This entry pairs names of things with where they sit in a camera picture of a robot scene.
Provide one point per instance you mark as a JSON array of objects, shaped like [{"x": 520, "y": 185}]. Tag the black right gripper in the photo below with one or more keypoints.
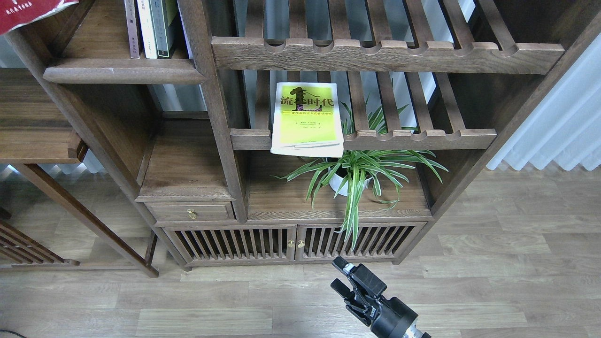
[{"x": 386, "y": 318}]

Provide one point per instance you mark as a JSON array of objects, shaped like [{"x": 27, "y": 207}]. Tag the yellow green book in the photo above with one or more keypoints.
[{"x": 306, "y": 121}]

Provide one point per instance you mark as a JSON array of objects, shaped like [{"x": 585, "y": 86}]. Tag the maroon book white characters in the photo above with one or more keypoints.
[{"x": 133, "y": 33}]

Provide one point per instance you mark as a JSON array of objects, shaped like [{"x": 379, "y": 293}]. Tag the red book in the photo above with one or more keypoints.
[{"x": 17, "y": 13}]

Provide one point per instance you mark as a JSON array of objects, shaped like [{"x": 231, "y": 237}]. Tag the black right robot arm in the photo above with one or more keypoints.
[{"x": 386, "y": 318}]

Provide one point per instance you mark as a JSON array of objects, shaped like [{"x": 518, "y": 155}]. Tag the right slatted cabinet door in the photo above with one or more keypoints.
[{"x": 376, "y": 241}]

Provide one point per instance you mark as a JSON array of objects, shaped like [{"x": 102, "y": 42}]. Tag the slatted cabinet door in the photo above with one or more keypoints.
[
  {"x": 206, "y": 245},
  {"x": 376, "y": 241}
]

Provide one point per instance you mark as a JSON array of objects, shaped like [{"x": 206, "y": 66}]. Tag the left slatted cabinet door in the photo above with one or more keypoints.
[{"x": 206, "y": 245}]

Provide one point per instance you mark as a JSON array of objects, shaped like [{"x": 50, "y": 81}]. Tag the green spider plant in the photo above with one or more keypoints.
[{"x": 381, "y": 164}]

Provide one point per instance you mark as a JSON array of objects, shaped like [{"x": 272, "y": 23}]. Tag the dark wooden bookshelf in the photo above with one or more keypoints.
[{"x": 456, "y": 77}]

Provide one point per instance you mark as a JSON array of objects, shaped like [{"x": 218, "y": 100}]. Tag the brass drawer knob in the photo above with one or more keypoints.
[{"x": 192, "y": 214}]

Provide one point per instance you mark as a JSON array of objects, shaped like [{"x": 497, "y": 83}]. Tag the small wooden drawer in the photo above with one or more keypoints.
[{"x": 177, "y": 210}]

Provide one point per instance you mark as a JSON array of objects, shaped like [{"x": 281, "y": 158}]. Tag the white curtain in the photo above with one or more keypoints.
[{"x": 565, "y": 128}]

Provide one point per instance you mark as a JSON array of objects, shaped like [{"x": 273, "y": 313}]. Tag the grey green upright book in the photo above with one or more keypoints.
[{"x": 165, "y": 24}]

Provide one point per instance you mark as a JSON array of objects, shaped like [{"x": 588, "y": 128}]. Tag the wooden slatted rack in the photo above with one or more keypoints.
[{"x": 23, "y": 251}]

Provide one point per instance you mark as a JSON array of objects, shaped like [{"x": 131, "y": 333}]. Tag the white upright book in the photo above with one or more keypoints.
[{"x": 147, "y": 32}]

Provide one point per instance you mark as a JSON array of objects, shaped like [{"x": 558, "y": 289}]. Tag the wooden side table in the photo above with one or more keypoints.
[{"x": 33, "y": 132}]

